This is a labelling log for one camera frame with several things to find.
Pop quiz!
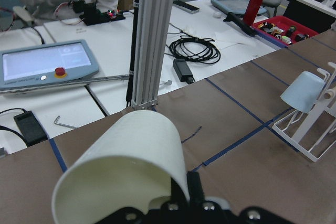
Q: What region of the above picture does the pale green plastic cup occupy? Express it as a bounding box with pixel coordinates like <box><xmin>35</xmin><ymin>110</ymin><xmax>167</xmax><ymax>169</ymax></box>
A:
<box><xmin>51</xmin><ymin>110</ymin><xmax>190</xmax><ymax>223</ymax></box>

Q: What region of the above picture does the coiled black cable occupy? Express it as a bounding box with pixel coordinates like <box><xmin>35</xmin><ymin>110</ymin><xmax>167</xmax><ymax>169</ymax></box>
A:
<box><xmin>167</xmin><ymin>37</ymin><xmax>222</xmax><ymax>65</ymax></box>

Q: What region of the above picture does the metal allen key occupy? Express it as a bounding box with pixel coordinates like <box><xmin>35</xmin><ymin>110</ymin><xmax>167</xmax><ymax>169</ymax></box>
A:
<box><xmin>54</xmin><ymin>115</ymin><xmax>78</xmax><ymax>130</ymax></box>

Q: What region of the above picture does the red parts tray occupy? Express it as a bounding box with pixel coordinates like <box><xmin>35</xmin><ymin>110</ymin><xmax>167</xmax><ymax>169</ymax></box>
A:
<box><xmin>251</xmin><ymin>16</ymin><xmax>319</xmax><ymax>48</ymax></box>

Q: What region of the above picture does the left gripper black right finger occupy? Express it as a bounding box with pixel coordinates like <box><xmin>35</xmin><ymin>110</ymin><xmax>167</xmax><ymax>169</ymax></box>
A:
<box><xmin>187</xmin><ymin>172</ymin><xmax>205</xmax><ymax>203</ymax></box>

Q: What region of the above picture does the white wire cup rack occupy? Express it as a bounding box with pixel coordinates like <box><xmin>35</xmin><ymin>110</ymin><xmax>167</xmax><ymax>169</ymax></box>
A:
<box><xmin>272</xmin><ymin>68</ymin><xmax>335</xmax><ymax>162</ymax></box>

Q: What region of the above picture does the light blue plastic cup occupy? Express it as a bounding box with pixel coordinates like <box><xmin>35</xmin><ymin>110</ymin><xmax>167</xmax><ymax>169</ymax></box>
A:
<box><xmin>280</xmin><ymin>71</ymin><xmax>325</xmax><ymax>113</ymax></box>

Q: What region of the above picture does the black power adapter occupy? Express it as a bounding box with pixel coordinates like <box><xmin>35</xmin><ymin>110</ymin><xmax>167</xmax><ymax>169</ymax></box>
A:
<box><xmin>14</xmin><ymin>111</ymin><xmax>48</xmax><ymax>147</ymax></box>

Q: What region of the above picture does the blue teach pendant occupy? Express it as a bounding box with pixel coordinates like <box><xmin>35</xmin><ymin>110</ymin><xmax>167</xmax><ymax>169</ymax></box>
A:
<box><xmin>1</xmin><ymin>40</ymin><xmax>99</xmax><ymax>91</ymax></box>

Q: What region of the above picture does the red water bottle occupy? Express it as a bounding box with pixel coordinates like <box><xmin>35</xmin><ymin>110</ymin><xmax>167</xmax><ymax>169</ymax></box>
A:
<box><xmin>243</xmin><ymin>0</ymin><xmax>263</xmax><ymax>26</ymax></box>

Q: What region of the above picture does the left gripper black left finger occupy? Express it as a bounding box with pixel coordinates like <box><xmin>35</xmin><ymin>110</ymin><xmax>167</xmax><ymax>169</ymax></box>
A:
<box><xmin>171</xmin><ymin>178</ymin><xmax>188</xmax><ymax>205</ymax></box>

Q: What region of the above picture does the aluminium frame post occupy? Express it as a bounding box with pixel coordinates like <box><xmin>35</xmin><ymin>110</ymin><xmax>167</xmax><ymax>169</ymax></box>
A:
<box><xmin>129</xmin><ymin>0</ymin><xmax>173</xmax><ymax>110</ymax></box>

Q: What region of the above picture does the black power brick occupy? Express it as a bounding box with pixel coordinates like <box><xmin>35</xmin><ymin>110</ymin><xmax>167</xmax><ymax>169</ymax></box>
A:
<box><xmin>173</xmin><ymin>59</ymin><xmax>195</xmax><ymax>84</ymax></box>

